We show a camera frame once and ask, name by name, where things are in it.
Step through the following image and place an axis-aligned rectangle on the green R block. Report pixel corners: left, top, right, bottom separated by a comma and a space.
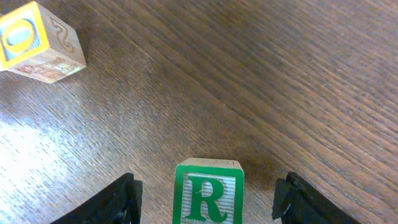
172, 157, 244, 224

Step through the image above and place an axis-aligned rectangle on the yellow O block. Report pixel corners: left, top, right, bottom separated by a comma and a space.
1, 1, 86, 83

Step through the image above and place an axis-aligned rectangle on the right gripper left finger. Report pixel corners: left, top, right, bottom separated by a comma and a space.
52, 172, 143, 224

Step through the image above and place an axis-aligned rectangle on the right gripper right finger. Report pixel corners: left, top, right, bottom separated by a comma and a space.
272, 172, 360, 224

